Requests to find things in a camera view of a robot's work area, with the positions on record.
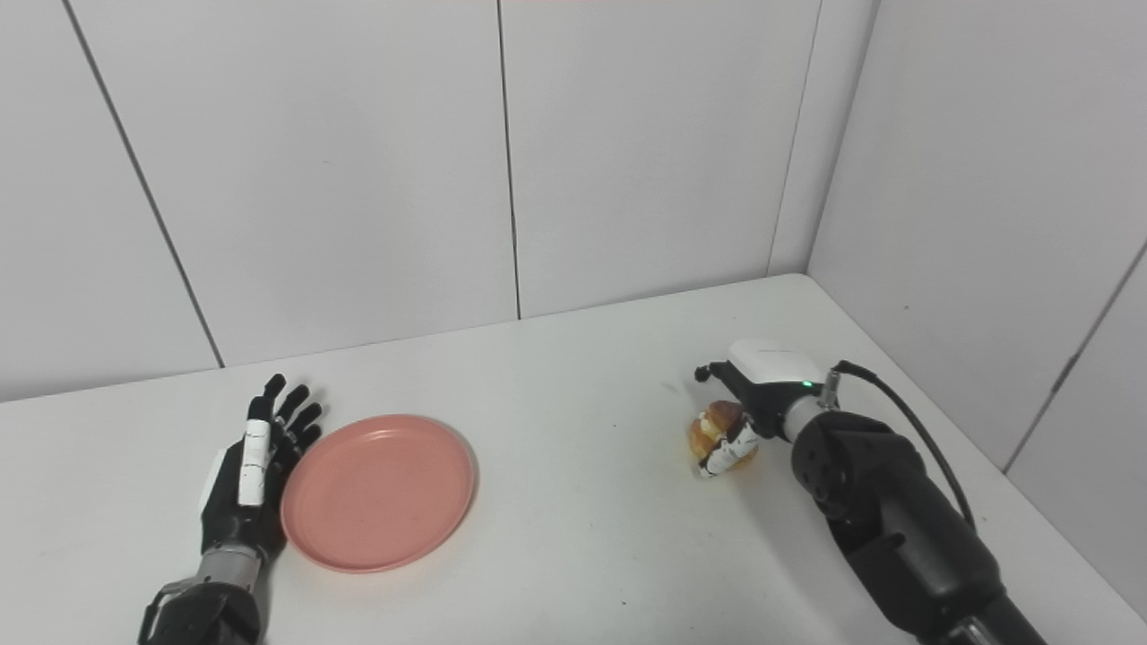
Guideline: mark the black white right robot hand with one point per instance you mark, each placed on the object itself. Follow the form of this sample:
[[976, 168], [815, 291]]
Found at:
[[771, 376]]

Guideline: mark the pink round plate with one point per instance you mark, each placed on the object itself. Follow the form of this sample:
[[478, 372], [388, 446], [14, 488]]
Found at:
[[376, 493]]

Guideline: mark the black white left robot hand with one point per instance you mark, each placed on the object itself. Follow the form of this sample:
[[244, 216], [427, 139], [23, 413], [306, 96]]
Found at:
[[237, 502]]

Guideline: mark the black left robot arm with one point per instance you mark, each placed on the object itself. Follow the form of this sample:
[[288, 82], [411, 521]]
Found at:
[[211, 609]]

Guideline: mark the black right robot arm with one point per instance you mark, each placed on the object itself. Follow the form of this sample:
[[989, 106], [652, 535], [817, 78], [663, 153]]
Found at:
[[896, 520]]

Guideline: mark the cream puff pastry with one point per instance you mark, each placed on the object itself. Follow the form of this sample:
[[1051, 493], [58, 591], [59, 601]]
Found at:
[[708, 428]]

